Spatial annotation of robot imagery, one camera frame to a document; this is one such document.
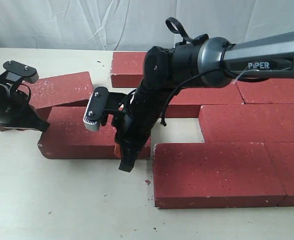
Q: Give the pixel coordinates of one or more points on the red brick front row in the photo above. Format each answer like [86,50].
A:
[215,175]

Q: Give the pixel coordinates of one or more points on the red brick third row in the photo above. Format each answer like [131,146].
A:
[258,123]

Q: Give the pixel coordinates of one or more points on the red brick second row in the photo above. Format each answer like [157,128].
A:
[188,102]

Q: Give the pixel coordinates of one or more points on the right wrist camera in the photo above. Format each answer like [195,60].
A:
[102,103]

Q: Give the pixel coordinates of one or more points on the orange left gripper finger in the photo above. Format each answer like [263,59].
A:
[42,126]

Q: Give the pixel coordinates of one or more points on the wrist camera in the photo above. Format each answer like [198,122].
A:
[102,103]
[18,72]

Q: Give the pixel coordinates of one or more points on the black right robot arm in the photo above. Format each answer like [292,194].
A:
[214,63]

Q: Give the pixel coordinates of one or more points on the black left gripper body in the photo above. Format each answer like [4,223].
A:
[15,111]

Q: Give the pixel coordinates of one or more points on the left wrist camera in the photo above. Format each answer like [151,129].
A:
[18,72]

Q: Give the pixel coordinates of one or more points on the white backdrop curtain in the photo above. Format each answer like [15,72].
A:
[136,25]

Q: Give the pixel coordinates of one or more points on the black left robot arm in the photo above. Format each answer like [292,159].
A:
[17,113]

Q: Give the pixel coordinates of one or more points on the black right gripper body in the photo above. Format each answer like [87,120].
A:
[142,112]

